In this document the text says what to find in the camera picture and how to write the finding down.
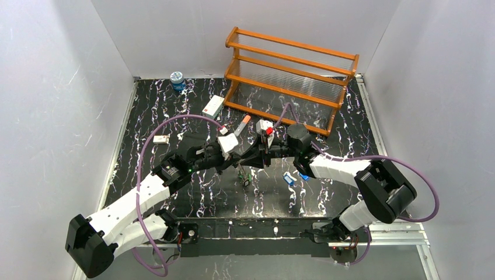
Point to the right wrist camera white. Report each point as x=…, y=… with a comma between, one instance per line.
x=265, y=129

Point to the metal key organizer ring red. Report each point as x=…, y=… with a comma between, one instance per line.
x=241, y=173

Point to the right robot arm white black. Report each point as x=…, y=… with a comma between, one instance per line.
x=385, y=191

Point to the white red box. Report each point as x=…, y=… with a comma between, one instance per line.
x=213, y=107

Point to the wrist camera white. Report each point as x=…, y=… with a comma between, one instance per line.
x=265, y=129
x=228, y=141

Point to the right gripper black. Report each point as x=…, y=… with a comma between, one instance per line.
x=265, y=155

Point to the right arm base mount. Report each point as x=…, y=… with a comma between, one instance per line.
x=346, y=251

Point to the orange capped tube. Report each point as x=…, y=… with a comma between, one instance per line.
x=242, y=125

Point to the orange wooden shelf rack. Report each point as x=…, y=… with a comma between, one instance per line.
x=303, y=71

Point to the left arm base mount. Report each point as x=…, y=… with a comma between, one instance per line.
x=182, y=233

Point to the small white card box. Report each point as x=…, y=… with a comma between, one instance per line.
x=161, y=139

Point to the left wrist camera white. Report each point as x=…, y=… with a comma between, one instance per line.
x=228, y=141

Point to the blue jar with lid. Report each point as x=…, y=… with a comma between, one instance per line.
x=177, y=81

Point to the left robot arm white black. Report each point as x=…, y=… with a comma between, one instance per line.
x=93, y=242

